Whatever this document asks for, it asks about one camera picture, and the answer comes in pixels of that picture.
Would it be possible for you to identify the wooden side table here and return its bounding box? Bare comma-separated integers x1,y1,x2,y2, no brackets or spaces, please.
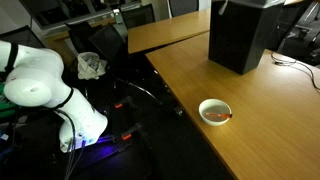
127,8,212,55

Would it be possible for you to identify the orange marker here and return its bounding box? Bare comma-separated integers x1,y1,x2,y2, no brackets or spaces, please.
204,112,233,120

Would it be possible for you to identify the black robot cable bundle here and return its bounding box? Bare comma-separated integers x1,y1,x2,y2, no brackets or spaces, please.
53,108,88,180

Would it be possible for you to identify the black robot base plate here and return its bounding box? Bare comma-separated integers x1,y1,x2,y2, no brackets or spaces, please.
79,131,134,164

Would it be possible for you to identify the orange-handled black clamp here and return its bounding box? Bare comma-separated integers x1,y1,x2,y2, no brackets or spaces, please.
112,96,138,112
119,123,145,142

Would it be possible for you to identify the thin black cable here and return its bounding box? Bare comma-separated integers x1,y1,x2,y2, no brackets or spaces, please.
270,49,320,92

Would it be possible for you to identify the green box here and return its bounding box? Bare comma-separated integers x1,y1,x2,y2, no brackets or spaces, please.
0,83,18,119

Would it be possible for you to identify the black office chair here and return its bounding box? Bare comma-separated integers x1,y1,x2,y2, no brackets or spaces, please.
120,3,156,30
64,21,101,54
88,23,184,116
167,0,200,18
269,0,320,66

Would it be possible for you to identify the crumpled clear plastic bag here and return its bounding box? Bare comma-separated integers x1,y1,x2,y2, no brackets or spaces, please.
77,51,108,81

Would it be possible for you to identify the clear plastic bin liner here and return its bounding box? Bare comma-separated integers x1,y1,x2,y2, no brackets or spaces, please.
218,0,287,16

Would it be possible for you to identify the black trash bin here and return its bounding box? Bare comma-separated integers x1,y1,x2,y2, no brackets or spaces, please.
208,0,286,75

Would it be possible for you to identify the white bowl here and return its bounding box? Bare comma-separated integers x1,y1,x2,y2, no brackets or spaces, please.
198,98,233,127

